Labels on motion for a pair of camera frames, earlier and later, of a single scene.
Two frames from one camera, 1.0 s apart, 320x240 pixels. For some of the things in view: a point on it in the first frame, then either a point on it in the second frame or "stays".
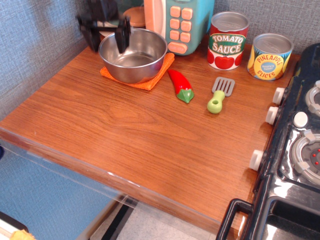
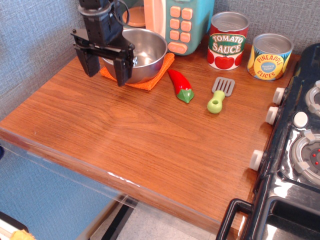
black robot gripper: (104, 15) -> (103, 33)
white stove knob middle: (271, 115) stays
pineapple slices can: (270, 56) stays
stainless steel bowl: (143, 60) stays
